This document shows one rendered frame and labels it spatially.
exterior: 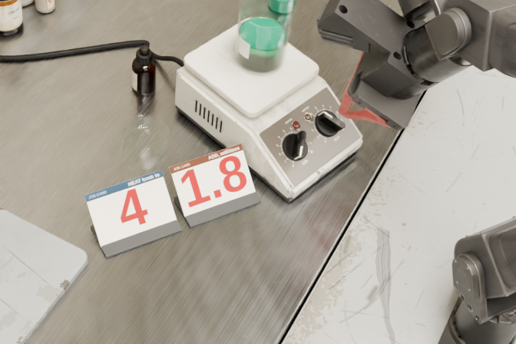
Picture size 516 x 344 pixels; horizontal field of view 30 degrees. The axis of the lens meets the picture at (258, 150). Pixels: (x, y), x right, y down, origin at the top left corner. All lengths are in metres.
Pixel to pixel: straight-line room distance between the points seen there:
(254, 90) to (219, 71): 0.05
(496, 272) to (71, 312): 0.43
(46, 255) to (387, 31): 0.42
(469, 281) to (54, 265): 0.43
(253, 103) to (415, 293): 0.28
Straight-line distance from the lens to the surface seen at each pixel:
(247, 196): 1.11
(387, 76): 0.95
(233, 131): 1.11
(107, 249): 1.06
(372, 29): 0.94
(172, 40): 1.28
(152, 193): 1.07
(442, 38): 0.86
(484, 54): 0.84
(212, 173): 1.09
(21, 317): 1.01
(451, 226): 1.14
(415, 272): 1.09
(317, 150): 1.12
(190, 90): 1.14
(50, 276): 1.03
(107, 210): 1.06
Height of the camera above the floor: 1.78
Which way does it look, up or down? 49 degrees down
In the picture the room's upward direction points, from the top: 9 degrees clockwise
